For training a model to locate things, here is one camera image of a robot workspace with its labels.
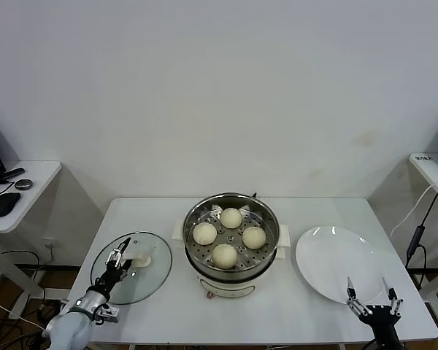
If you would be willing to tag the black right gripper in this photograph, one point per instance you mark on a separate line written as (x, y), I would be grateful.
(381, 322)

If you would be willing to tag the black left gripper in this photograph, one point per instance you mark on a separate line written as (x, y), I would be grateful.
(111, 278)

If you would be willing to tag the white steamed baozi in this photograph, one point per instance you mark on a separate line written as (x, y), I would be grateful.
(254, 237)
(204, 234)
(230, 218)
(225, 256)

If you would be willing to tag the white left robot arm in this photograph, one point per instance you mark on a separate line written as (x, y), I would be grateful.
(71, 330)

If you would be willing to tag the stainless steel steamer basket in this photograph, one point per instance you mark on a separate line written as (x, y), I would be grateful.
(200, 211)

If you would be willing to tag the white round plate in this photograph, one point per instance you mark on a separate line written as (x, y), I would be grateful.
(325, 255)

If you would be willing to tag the white electric cooker base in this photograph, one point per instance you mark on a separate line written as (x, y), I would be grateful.
(233, 284)

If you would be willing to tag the white side table with laptop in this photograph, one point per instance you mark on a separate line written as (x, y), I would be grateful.
(40, 178)

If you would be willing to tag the round grey disc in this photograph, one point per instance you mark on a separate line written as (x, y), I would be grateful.
(23, 183)

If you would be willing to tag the black computer mouse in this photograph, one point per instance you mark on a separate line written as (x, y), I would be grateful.
(4, 204)

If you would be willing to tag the black stick remote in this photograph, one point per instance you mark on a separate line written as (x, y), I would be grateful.
(12, 172)

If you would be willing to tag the white side desk with label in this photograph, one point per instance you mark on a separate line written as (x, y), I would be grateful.
(429, 166)

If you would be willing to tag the black cooker power plug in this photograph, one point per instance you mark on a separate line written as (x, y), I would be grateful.
(255, 194)

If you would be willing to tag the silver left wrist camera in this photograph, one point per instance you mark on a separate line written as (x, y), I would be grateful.
(107, 314)

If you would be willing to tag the white wall socket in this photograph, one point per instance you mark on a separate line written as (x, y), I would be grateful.
(49, 242)

